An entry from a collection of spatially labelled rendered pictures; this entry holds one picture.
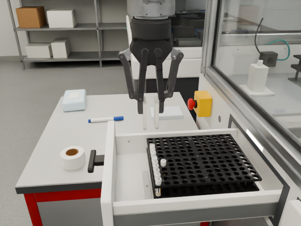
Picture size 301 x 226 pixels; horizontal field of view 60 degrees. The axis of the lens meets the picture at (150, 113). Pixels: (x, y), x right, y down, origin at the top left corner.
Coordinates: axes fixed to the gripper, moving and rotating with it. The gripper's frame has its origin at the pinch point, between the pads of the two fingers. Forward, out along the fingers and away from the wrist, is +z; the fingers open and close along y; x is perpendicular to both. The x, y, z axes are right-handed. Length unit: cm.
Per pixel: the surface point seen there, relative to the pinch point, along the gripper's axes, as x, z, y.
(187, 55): 76, 7, 26
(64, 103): 51, 20, -31
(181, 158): -4.6, 9.6, 6.7
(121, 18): 412, 31, -8
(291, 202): -21.8, 6.8, 21.8
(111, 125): 7.4, 6.9, -9.4
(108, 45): 412, 74, -33
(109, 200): -18.2, 7.2, -8.8
